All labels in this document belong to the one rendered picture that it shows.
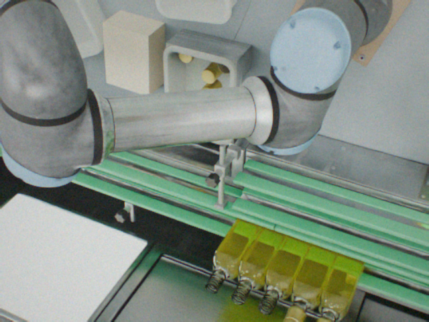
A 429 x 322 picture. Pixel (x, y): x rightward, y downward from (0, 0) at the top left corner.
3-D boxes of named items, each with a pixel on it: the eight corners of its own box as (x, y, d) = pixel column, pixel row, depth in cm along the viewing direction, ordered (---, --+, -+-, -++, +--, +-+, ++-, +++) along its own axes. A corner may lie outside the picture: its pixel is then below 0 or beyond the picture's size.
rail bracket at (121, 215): (142, 198, 158) (114, 231, 148) (141, 179, 153) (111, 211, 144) (155, 203, 156) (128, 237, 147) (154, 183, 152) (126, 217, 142)
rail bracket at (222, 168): (228, 185, 139) (204, 219, 130) (230, 125, 129) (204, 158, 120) (240, 188, 138) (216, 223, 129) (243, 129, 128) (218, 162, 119)
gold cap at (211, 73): (209, 59, 136) (200, 68, 133) (224, 63, 135) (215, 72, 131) (209, 72, 138) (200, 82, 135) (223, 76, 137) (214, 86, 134)
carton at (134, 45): (123, 68, 152) (106, 82, 147) (120, 10, 142) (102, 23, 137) (164, 82, 148) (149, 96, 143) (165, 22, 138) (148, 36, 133)
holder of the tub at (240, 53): (184, 127, 154) (169, 143, 148) (182, 28, 137) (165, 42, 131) (246, 145, 148) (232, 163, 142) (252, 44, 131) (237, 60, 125)
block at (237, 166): (240, 162, 143) (228, 178, 138) (242, 129, 137) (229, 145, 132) (254, 166, 142) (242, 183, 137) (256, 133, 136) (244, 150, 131)
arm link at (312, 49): (379, 9, 95) (354, 44, 85) (347, 76, 104) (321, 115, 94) (310, -22, 97) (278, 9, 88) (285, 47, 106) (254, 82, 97)
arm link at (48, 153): (354, 92, 98) (5, 124, 76) (323, 156, 108) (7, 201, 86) (319, 48, 106) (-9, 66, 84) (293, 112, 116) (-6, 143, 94)
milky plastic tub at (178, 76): (182, 110, 150) (165, 128, 144) (181, 27, 136) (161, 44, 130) (247, 129, 144) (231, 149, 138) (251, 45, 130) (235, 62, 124)
